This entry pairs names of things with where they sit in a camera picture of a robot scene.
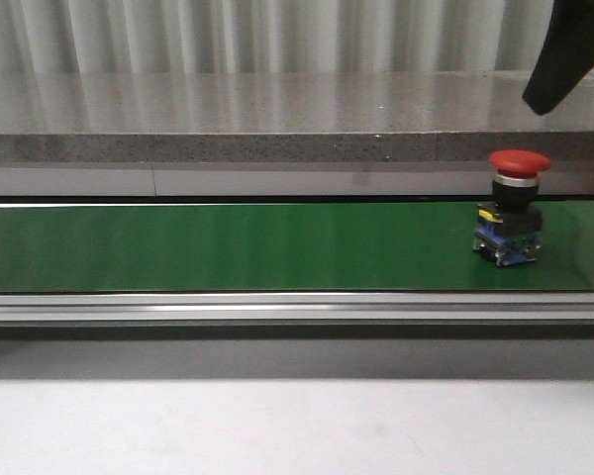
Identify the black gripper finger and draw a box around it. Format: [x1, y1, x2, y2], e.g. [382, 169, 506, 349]
[523, 0, 594, 116]

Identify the green conveyor belt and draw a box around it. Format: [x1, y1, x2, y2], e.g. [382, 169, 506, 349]
[0, 201, 594, 293]

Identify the grey speckled stone counter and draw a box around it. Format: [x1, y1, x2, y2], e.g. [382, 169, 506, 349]
[0, 71, 594, 165]

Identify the white pleated curtain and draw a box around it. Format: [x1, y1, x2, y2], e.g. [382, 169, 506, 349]
[0, 1, 551, 73]

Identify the aluminium conveyor front rail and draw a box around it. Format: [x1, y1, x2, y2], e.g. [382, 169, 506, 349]
[0, 291, 594, 327]

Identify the white conveyor back rail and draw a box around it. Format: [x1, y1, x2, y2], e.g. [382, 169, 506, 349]
[0, 161, 594, 199]

